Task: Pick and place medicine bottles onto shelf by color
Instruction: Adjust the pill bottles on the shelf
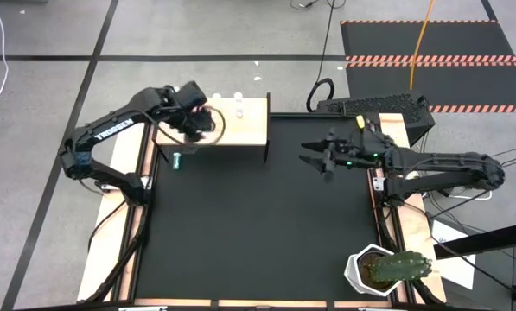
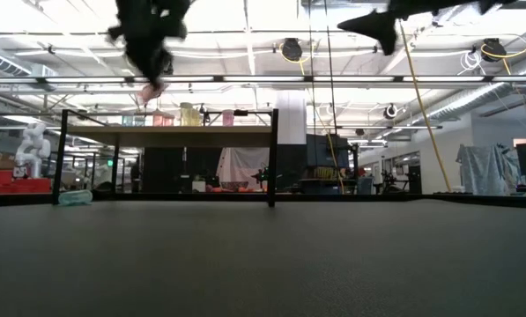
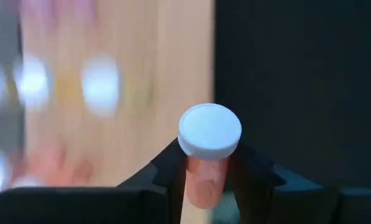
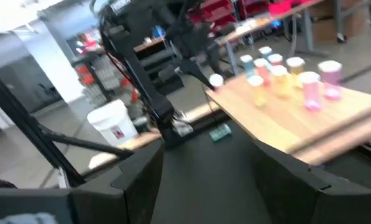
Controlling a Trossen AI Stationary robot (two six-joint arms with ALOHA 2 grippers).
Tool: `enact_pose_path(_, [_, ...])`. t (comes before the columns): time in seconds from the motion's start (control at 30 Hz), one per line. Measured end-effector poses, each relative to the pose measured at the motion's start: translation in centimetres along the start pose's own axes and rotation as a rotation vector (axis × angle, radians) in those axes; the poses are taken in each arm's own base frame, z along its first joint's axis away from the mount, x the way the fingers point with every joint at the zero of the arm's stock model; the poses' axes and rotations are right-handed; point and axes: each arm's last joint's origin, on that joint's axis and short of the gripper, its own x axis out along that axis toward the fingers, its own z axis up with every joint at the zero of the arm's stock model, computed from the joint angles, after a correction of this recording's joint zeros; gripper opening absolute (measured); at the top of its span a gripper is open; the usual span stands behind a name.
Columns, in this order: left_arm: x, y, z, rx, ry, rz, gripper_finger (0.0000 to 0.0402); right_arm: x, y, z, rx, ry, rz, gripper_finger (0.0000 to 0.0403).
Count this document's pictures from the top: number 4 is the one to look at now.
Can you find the yellow medicine bottle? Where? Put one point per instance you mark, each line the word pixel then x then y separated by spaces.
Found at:
pixel 280 81
pixel 295 67

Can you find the large cardboard box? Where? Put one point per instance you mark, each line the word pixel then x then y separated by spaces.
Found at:
pixel 323 26

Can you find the red storage bin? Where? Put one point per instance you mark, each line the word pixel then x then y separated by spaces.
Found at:
pixel 217 11
pixel 280 7

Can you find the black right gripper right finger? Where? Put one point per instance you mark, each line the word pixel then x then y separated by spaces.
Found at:
pixel 281 193

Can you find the yellow-green medicine bottle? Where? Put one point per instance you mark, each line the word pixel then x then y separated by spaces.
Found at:
pixel 256 90

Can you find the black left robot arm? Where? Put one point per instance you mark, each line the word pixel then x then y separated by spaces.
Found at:
pixel 141 84

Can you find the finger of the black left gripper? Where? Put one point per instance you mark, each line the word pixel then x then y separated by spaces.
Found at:
pixel 197 73

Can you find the teal medicine bottle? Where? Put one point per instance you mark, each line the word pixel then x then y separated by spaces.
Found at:
pixel 220 132

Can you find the black aluminium table frame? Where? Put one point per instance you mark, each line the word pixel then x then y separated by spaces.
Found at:
pixel 33 130

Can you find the white trash bin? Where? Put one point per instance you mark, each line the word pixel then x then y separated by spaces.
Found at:
pixel 110 121

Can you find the pink-purple medicine bottle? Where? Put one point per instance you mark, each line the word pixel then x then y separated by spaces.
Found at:
pixel 311 90
pixel 329 79

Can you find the wooden workbench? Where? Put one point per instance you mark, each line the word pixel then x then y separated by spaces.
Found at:
pixel 259 24

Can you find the silver metal bracket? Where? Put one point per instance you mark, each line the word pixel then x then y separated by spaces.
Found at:
pixel 62 179

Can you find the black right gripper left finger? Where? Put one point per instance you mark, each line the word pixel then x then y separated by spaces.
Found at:
pixel 141 186

